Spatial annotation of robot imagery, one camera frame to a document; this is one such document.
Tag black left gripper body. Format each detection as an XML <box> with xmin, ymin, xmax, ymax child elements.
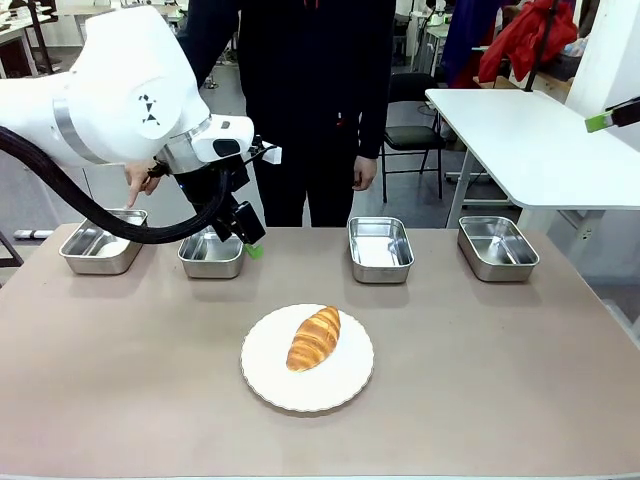
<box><xmin>172</xmin><ymin>153</ymin><xmax>252</xmax><ymax>222</ymax></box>

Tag person's left forearm black sleeve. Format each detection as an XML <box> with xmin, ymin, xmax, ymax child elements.
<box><xmin>355</xmin><ymin>84</ymin><xmax>396</xmax><ymax>160</ymax></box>

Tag steel rectangular container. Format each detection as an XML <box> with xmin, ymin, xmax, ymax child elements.
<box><xmin>59</xmin><ymin>208</ymin><xmax>151</xmax><ymax>276</ymax></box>
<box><xmin>177</xmin><ymin>225</ymin><xmax>247</xmax><ymax>280</ymax></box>
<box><xmin>348</xmin><ymin>216</ymin><xmax>415</xmax><ymax>285</ymax></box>
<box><xmin>457</xmin><ymin>215</ymin><xmax>540</xmax><ymax>283</ymax></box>

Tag golden croissant bread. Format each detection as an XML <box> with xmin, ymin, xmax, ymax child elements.
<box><xmin>285</xmin><ymin>305</ymin><xmax>342</xmax><ymax>373</ymax></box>

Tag person's right hand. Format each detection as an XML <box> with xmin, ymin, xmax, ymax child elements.
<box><xmin>123</xmin><ymin>162</ymin><xmax>164</xmax><ymax>209</ymax></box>

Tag person's left hand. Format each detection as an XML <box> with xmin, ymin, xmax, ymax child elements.
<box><xmin>352</xmin><ymin>154</ymin><xmax>378</xmax><ymax>192</ymax></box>

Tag grey storage basket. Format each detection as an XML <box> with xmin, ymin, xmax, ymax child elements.
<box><xmin>548</xmin><ymin>48</ymin><xmax>584</xmax><ymax>82</ymax></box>

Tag large white side table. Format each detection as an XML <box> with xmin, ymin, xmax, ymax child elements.
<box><xmin>424</xmin><ymin>88</ymin><xmax>640</xmax><ymax>231</ymax></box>

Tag black stand pole clamped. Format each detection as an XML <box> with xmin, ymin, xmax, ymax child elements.
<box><xmin>522</xmin><ymin>0</ymin><xmax>559</xmax><ymax>94</ymax></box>

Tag red jacket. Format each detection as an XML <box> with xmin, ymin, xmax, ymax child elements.
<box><xmin>478</xmin><ymin>0</ymin><xmax>579</xmax><ymax>84</ymax></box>

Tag person in black clothes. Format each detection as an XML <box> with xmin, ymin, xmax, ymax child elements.
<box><xmin>177</xmin><ymin>0</ymin><xmax>397</xmax><ymax>229</ymax></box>

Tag white scalloped plate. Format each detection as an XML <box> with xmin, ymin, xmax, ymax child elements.
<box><xmin>240</xmin><ymin>303</ymin><xmax>376</xmax><ymax>413</ymax></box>

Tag blue cloth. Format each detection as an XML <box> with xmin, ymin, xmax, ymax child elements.
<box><xmin>440</xmin><ymin>0</ymin><xmax>507</xmax><ymax>89</ymax></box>

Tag black folding chair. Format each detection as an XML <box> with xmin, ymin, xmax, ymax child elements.
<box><xmin>382</xmin><ymin>72</ymin><xmax>447</xmax><ymax>204</ymax></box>

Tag black tripod stand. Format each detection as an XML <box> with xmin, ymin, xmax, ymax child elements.
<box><xmin>8</xmin><ymin>0</ymin><xmax>65</xmax><ymax>76</ymax></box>

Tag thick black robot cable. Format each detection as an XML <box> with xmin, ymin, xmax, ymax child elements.
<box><xmin>0</xmin><ymin>125</ymin><xmax>234</xmax><ymax>246</ymax></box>

